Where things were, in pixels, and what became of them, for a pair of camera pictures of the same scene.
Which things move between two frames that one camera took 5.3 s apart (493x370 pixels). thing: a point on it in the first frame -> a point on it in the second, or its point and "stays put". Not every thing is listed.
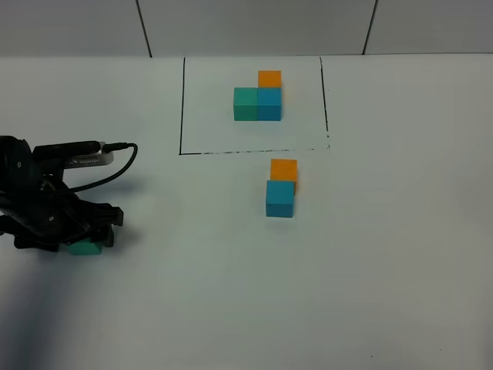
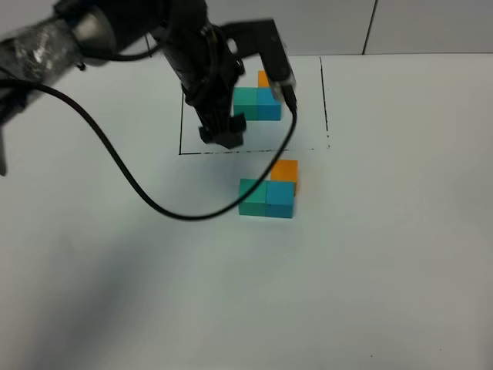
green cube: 85,247 -> 255,203
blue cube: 280,198 stays put
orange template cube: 269,79 stays put
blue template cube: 269,104 stays put
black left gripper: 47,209 -> 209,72
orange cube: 284,169 stays put
